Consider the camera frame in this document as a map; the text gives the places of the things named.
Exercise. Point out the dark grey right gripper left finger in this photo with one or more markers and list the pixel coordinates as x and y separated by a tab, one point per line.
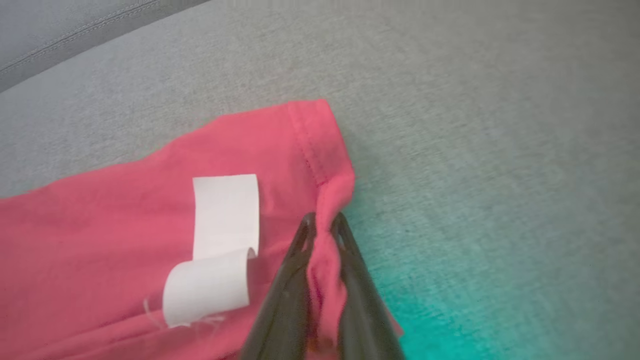
285	300

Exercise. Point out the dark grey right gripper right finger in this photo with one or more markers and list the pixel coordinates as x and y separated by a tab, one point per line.
360	300

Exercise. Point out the red shirt with letter print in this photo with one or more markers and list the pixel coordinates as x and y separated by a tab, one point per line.
125	240

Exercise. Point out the grey fabric sofa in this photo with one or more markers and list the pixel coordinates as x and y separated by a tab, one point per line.
475	125

